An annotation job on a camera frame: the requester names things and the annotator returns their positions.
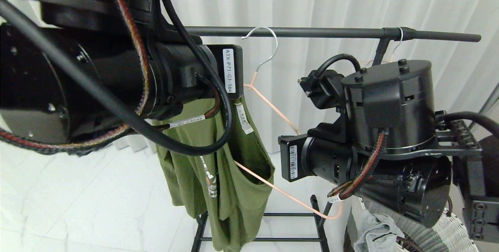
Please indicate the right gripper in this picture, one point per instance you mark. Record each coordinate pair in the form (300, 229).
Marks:
(323, 162)

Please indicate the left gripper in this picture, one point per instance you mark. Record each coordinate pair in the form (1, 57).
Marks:
(109, 64)

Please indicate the green printed t-shirt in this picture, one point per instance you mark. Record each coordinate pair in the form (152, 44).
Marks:
(237, 205)

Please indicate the pink clothes hanger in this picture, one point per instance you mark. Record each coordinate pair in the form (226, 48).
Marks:
(254, 78)
(400, 33)

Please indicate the black clothes rack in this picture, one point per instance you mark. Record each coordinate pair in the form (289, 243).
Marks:
(312, 32)

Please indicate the white laundry basket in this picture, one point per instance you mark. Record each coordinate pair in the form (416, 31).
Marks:
(448, 240)

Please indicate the pale grey shorts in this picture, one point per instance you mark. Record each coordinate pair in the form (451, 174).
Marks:
(374, 232)

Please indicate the white curtain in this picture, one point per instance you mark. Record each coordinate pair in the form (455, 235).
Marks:
(312, 2)

